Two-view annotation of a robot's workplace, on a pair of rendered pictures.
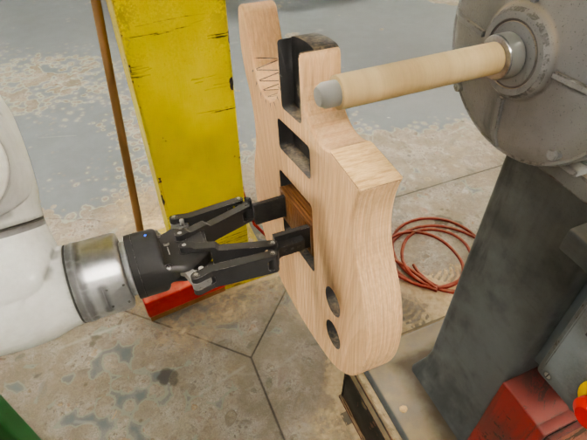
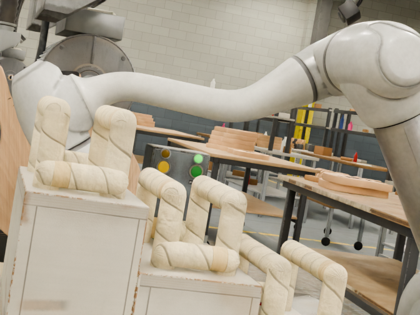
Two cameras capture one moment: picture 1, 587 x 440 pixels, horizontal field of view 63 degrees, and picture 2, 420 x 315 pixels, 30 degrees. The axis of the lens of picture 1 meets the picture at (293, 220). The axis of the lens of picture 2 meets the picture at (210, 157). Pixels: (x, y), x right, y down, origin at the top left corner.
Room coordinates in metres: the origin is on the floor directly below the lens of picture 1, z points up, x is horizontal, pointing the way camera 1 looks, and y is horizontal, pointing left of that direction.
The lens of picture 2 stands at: (-0.07, 1.71, 1.22)
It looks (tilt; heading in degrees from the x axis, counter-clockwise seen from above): 3 degrees down; 276
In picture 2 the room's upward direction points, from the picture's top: 10 degrees clockwise
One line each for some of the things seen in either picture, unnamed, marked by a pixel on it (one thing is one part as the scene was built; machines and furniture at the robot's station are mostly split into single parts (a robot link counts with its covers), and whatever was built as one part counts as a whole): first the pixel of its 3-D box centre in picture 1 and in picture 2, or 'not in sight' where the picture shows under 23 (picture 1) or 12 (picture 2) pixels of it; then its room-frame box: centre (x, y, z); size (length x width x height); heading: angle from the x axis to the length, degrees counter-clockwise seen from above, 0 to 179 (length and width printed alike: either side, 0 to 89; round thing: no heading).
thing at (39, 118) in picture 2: not in sight; (43, 139); (0.29, 0.63, 1.15); 0.03 x 0.03 x 0.09
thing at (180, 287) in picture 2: not in sight; (172, 287); (0.07, 0.64, 0.98); 0.27 x 0.16 x 0.09; 113
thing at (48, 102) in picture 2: not in sight; (52, 109); (0.25, 0.71, 1.20); 0.20 x 0.03 x 0.03; 112
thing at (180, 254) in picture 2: not in sight; (197, 256); (0.03, 0.72, 1.04); 0.11 x 0.03 x 0.03; 23
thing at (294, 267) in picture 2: not in sight; (285, 279); (-0.09, 0.48, 0.99); 0.03 x 0.03 x 0.09
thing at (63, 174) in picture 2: not in sight; (82, 177); (0.18, 0.78, 1.12); 0.11 x 0.03 x 0.03; 23
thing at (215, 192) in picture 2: not in sight; (217, 193); (0.03, 0.62, 1.12); 0.20 x 0.03 x 0.03; 112
